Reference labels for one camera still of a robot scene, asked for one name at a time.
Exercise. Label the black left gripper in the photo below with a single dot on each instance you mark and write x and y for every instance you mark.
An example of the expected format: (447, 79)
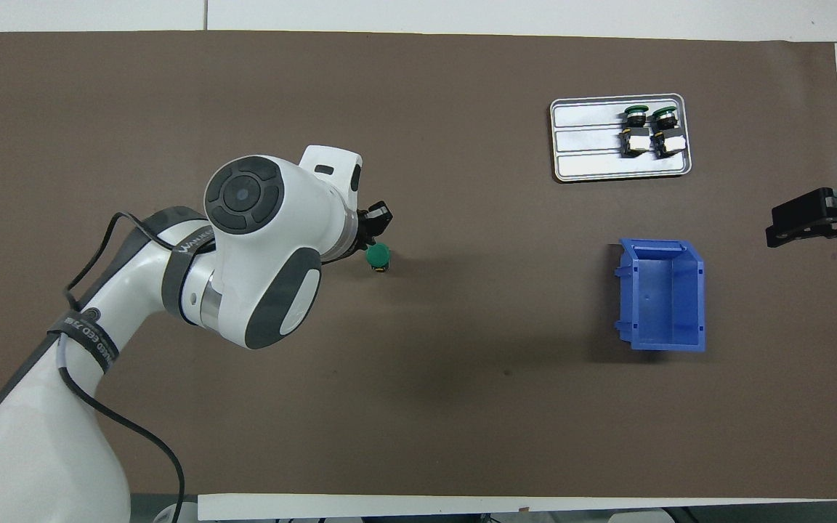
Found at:
(360, 232)

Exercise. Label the brown paper table mat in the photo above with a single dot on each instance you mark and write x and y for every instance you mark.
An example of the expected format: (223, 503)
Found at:
(498, 378)

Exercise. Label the green push button switch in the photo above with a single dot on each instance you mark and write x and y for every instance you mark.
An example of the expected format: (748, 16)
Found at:
(667, 134)
(635, 134)
(378, 256)

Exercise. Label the blue plastic storage bin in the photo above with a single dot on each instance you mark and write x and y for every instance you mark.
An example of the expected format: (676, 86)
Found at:
(669, 298)

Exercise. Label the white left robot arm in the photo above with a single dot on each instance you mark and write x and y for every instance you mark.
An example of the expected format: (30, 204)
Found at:
(266, 240)

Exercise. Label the grey metal tray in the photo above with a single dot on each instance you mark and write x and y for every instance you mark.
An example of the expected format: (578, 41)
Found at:
(585, 145)

